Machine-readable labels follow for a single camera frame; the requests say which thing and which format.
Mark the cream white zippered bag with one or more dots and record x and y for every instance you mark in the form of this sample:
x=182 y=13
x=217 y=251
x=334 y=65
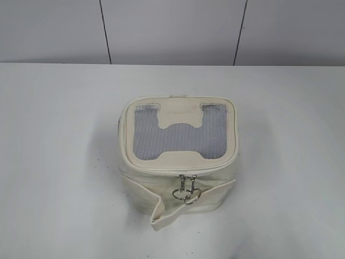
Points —
x=161 y=138

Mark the silver zipper pull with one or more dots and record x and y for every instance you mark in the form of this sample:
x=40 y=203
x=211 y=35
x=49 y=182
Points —
x=181 y=193
x=195 y=193

